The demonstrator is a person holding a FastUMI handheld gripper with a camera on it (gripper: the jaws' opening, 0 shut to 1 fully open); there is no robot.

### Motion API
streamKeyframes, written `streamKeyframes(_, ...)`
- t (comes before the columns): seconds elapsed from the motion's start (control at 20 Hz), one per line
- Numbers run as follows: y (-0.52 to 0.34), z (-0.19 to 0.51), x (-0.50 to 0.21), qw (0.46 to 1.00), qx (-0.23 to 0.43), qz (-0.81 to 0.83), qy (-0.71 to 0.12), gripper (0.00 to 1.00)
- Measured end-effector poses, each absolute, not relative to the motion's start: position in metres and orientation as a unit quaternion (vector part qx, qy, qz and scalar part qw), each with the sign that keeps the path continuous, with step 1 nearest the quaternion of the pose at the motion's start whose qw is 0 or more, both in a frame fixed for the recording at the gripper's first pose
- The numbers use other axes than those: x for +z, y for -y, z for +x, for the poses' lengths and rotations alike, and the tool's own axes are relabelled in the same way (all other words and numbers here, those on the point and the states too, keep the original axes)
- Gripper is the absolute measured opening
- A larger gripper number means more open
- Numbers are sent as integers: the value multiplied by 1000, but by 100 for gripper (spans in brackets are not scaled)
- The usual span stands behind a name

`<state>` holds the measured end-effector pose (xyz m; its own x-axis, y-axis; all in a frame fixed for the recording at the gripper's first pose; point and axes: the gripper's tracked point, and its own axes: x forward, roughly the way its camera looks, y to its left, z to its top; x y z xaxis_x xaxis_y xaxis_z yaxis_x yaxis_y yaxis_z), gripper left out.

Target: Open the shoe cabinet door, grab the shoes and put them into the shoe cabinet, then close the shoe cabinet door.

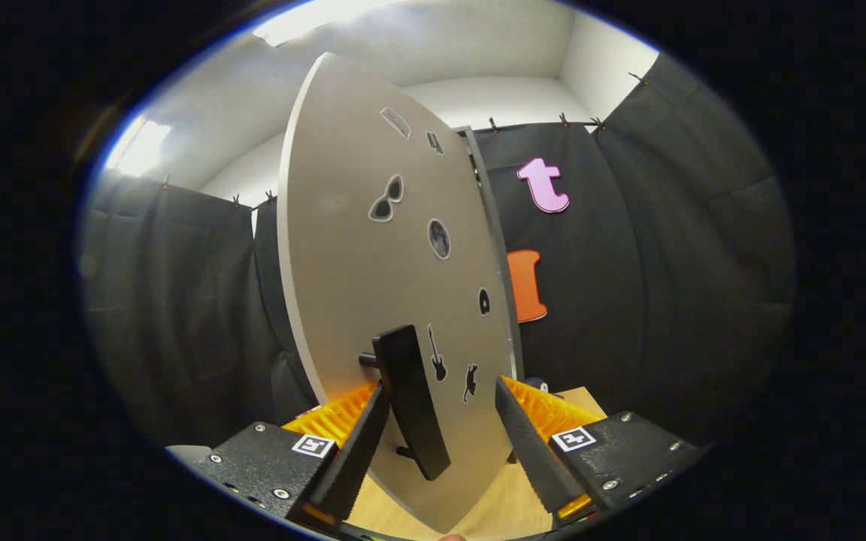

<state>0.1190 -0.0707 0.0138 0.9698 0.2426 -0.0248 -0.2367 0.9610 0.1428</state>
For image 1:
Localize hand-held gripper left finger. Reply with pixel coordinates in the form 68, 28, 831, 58
196, 379, 391, 530

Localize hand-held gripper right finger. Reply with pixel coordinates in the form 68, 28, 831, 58
495, 376, 708, 527

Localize black door handle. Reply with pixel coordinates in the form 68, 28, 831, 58
359, 325, 452, 482

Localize beige shoe cabinet door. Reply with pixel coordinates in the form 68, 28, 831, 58
277, 51, 524, 534

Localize dark grey shoe cabinet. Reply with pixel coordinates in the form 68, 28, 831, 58
456, 124, 525, 391

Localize black backdrop cloth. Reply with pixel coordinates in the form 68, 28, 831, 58
80, 53, 795, 452

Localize narrow ceiling light panel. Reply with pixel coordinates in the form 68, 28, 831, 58
106, 116, 173, 177

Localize wide ceiling light panel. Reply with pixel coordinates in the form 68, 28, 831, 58
253, 0, 404, 46

